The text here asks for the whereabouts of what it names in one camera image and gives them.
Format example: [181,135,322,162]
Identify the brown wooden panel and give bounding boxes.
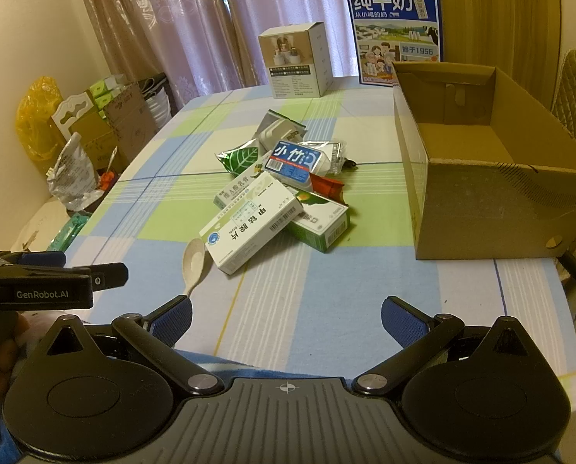
[416,0,566,88]

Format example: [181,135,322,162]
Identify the blue patterned cloth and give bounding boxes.
[174,348,351,382]

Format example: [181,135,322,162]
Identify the yellow plastic bag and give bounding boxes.
[16,76,66,162]

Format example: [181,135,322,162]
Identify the white power adapter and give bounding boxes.
[258,120,304,153]

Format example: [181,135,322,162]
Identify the green white tissue packs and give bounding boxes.
[89,73,126,107]

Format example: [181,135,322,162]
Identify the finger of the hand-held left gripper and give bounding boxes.
[0,250,67,271]
[77,262,128,293]

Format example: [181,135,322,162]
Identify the beige spoon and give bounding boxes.
[181,238,209,298]

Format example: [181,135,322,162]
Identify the open brown cardboard carton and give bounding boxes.
[51,82,159,175]

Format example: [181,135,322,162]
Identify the large white medicine box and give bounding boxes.
[199,181,304,276]

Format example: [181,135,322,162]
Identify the red packet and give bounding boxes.
[309,172,347,204]

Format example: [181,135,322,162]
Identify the blue label floss pick box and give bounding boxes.
[265,140,328,187]

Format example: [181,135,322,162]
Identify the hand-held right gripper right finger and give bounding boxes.
[352,295,533,399]

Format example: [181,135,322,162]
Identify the white humidifier product box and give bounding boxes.
[258,22,334,100]

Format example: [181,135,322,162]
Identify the brown cardboard box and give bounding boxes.
[391,60,576,261]

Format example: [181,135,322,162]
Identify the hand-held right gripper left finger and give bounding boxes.
[43,294,226,399]

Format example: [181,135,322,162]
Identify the black white paper bag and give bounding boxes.
[140,72,173,129]

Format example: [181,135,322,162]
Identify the silver green tea pouch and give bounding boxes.
[214,110,308,177]

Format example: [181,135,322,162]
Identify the white printed plastic bag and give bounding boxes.
[46,132,100,211]

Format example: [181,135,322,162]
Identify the green white medicine box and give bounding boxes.
[285,189,350,253]

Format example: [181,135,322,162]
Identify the person's left hand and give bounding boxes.
[0,312,30,402]

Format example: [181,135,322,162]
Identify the pink curtain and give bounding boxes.
[70,0,390,107]

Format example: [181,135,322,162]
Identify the small white ointment box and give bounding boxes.
[214,171,281,211]

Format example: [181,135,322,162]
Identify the green packet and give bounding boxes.
[51,213,91,252]

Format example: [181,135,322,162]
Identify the blue milk carton box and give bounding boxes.
[344,0,446,89]

